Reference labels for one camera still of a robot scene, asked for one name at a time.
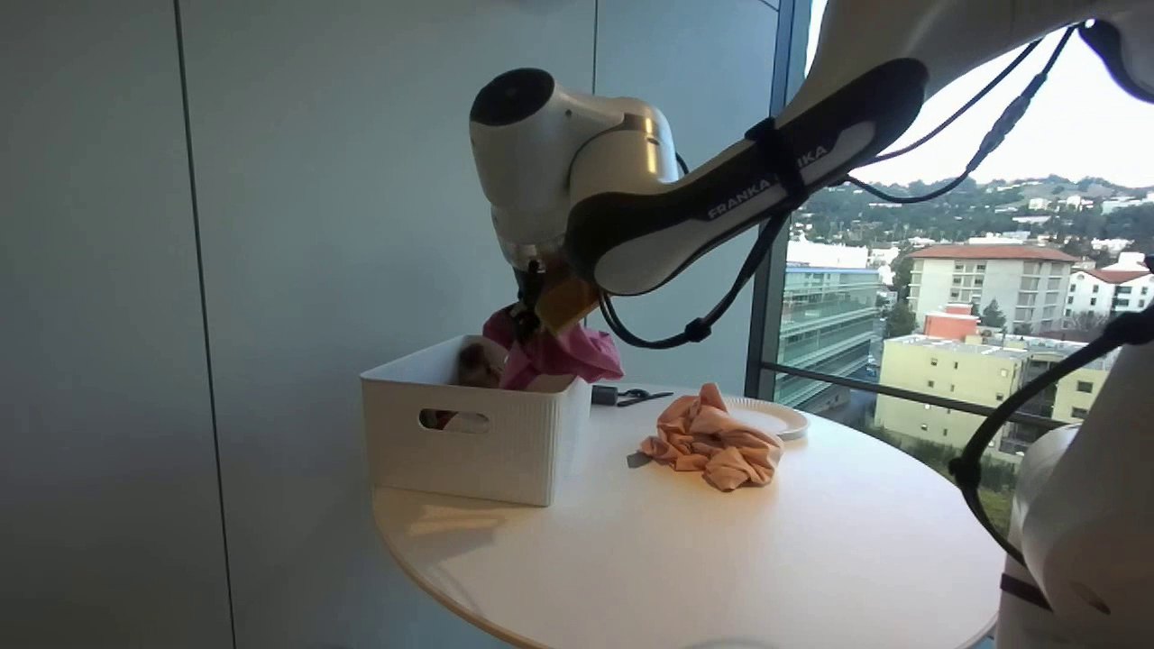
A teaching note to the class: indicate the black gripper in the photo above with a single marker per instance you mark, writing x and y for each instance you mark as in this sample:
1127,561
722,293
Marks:
528,300

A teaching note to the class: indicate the pink cloth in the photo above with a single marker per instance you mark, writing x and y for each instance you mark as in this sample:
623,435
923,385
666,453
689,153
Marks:
572,356

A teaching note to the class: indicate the peach cloth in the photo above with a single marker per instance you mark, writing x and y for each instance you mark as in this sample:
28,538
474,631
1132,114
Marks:
710,436

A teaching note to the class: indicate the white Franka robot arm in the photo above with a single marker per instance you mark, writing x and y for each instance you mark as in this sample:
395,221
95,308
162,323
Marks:
722,180

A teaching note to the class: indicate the white plastic basket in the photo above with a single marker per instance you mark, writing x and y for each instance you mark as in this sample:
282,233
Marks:
469,436

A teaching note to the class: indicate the brown fuzzy item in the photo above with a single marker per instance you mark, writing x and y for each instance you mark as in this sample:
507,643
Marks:
482,363

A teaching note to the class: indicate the white paper plate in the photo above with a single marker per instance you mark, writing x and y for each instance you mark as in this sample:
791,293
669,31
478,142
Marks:
782,416

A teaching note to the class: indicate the gold wrist camera mount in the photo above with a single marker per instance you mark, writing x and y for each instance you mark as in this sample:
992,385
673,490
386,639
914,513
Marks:
565,300

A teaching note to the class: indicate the dark window frame post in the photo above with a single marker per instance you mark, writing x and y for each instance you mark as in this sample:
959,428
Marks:
770,338

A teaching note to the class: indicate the dark window rail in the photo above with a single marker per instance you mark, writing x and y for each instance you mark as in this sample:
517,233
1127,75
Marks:
887,386

